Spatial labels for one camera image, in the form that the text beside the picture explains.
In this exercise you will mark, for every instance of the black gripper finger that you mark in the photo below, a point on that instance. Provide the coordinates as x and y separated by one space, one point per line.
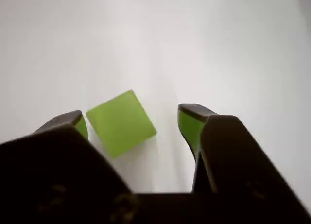
243 160
48 173

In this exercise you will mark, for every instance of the green cube block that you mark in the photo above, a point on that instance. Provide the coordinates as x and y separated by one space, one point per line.
121 124

